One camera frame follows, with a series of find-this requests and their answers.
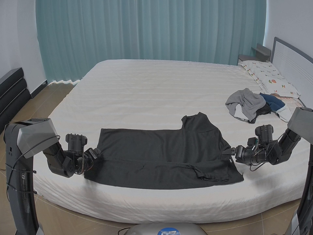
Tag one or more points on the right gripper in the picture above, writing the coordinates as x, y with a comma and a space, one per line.
241, 153

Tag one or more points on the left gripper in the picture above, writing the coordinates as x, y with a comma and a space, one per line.
94, 153

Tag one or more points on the pile of clothes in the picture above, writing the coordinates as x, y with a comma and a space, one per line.
247, 101

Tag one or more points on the black T-shirt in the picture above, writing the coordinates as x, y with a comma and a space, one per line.
159, 155

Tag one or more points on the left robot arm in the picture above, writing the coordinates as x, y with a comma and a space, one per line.
24, 141

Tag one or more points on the bed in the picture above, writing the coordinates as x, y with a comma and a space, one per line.
159, 94

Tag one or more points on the white printed pillow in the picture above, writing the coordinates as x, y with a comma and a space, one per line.
271, 79

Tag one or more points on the grey bedside table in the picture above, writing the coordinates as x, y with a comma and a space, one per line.
259, 51

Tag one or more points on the blue-green curtain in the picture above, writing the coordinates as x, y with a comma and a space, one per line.
146, 21

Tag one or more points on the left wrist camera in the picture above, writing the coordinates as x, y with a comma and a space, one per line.
75, 141

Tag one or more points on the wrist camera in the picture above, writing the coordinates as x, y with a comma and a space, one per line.
264, 132
75, 141

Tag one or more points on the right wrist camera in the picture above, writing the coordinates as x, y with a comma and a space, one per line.
264, 132

